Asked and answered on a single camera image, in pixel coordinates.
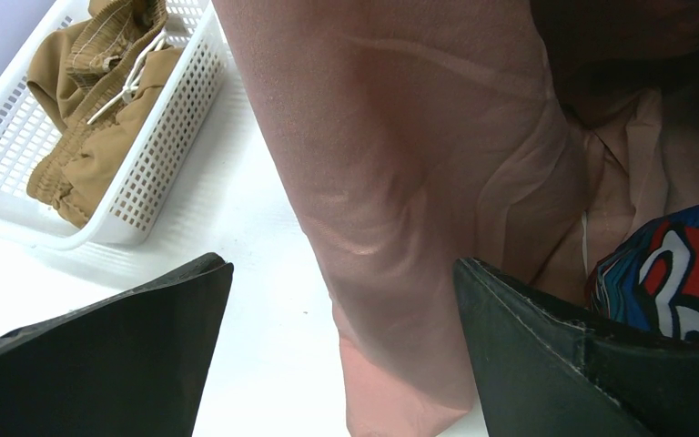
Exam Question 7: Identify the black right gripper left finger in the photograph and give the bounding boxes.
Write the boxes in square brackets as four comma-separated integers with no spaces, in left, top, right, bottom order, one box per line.
[0,253,234,436]

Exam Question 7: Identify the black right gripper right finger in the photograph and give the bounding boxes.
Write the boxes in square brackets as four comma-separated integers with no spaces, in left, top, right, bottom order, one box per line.
[453,259,699,436]

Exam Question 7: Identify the brown shorts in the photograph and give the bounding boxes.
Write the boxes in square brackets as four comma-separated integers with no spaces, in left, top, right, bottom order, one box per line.
[26,1,182,228]

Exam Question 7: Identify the colourful comic print shorts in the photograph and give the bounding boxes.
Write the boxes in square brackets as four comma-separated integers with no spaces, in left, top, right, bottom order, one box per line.
[585,205,699,342]

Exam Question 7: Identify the pink shorts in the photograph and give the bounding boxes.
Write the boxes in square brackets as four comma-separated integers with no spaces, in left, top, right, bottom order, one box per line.
[215,1,699,436]

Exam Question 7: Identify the white plastic basket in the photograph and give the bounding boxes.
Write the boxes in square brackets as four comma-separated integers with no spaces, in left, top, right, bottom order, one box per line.
[0,1,228,250]

